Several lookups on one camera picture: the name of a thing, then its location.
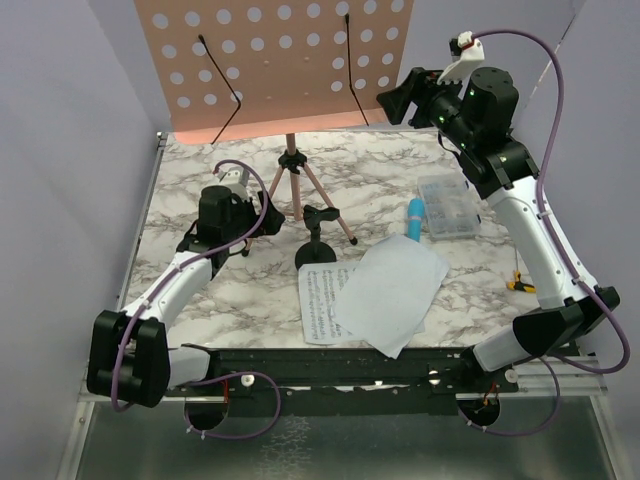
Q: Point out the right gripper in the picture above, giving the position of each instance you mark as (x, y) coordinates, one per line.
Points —
(421, 84)

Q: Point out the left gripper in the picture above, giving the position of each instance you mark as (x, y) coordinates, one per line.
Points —
(272, 221)

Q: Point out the printed sheet music page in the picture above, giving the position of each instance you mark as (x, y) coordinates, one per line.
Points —
(318, 285)

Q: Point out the pink folding music stand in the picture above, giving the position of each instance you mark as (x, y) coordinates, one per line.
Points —
(232, 70)

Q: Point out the white paper sheet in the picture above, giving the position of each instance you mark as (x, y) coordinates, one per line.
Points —
(390, 292)

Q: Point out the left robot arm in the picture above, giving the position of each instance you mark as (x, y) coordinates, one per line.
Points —
(130, 360)

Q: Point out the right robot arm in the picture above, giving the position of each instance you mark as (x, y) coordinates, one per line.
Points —
(476, 118)

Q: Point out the black microphone desk stand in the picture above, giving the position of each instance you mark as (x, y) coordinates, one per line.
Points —
(316, 251)

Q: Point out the clear plastic compartment box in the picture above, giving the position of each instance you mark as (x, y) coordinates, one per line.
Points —
(449, 206)

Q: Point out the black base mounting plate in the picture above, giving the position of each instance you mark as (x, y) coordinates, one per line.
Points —
(256, 383)

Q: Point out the yellow black small tool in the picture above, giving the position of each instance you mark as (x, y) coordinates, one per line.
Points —
(517, 284)

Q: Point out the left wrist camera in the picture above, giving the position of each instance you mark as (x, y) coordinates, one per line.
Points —
(235, 180)

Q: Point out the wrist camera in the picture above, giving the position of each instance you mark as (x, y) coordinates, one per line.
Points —
(235, 180)
(467, 54)

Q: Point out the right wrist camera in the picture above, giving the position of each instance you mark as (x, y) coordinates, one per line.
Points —
(467, 54)

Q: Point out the blue plastic recorder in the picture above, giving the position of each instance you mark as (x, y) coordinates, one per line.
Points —
(415, 216)

